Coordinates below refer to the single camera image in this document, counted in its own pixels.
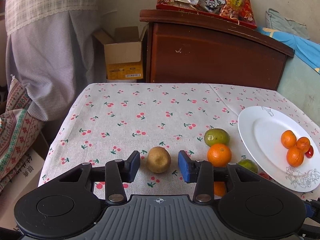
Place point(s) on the cherry print tablecloth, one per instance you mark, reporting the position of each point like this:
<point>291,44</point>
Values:
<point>111,120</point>

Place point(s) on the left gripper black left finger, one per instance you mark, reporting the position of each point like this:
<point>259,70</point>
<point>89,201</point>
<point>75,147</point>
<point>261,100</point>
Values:
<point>114,174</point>

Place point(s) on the green citrus fruit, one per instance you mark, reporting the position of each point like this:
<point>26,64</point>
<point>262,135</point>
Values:
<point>216,136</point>
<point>248,164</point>

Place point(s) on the large orange tangerine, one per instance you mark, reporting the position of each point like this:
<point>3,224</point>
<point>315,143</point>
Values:
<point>219,155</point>

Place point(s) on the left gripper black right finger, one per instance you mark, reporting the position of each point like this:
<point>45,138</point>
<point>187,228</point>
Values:
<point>204,175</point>

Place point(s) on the open cardboard box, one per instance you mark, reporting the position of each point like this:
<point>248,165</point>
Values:
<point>123,53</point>

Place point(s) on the white floral plate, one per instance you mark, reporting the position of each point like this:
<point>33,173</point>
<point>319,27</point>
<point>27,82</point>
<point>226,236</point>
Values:
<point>260,129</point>

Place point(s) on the checked grey fabric cover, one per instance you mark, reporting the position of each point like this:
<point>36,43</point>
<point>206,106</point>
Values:
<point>50,50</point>

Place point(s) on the green sofa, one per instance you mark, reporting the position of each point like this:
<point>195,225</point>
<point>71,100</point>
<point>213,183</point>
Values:
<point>299,82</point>

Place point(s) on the white printed cardboard box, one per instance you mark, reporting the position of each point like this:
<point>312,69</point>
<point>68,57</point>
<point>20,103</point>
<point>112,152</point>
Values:
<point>24,181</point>

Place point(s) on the dark wooden cabinet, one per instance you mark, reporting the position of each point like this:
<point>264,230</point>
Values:
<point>183,47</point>

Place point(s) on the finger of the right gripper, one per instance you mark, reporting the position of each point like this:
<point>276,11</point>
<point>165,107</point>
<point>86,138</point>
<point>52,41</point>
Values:
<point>309,208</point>

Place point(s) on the red cherry tomato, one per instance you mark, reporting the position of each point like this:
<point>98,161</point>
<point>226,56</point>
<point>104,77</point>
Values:
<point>310,152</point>
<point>264,175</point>

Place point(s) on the small orange tangerine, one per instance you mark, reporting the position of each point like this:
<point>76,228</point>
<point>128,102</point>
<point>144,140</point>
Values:
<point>303,144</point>

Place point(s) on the brown kiwi fruit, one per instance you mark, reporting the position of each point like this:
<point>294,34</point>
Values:
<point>158,160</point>

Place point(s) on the patterned red green cloth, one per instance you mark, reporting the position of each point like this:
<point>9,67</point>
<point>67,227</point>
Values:
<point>19,130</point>

